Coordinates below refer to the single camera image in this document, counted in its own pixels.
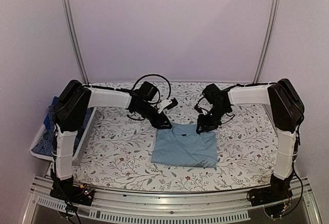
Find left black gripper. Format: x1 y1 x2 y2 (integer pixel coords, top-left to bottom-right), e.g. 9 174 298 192
136 103 173 129

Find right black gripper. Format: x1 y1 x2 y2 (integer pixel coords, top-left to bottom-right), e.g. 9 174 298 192
196 105 229 134

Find light blue t-shirt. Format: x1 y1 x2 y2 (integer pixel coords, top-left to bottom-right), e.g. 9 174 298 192
151 123 217 167

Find dark blue checkered shirt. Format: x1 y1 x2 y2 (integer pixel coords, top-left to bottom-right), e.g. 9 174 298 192
31 108 93 158

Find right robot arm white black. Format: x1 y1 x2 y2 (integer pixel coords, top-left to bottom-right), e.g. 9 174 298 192
194 78 305 201

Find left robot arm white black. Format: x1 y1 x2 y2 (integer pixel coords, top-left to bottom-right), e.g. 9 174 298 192
51 80 178 200

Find white plastic laundry basket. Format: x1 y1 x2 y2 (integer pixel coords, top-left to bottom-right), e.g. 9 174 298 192
30 108 96 161

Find floral patterned table mat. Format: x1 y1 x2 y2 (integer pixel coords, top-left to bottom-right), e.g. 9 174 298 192
50 81 290 192

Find bright blue garment in basket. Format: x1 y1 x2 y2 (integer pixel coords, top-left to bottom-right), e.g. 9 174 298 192
43 96 59 132

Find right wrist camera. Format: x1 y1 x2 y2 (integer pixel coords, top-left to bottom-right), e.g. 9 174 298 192
194 104 208 115

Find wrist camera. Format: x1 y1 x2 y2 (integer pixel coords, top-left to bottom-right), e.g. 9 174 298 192
157 98 178 114
194 104 208 115

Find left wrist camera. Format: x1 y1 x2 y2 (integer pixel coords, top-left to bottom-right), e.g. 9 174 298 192
157 98 178 114

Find front aluminium rail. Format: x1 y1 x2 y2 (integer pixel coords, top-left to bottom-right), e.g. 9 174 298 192
22 176 322 223

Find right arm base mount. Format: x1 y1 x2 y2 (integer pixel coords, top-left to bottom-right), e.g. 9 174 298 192
247 184 293 207

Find right aluminium frame post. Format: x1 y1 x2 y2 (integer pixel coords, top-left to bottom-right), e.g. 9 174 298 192
253 0 280 84

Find aluminium frame post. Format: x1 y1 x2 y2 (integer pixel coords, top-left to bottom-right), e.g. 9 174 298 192
62 0 89 84
253 0 280 84

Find left aluminium frame post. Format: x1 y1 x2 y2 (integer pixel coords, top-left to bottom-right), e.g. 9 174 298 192
62 0 89 84

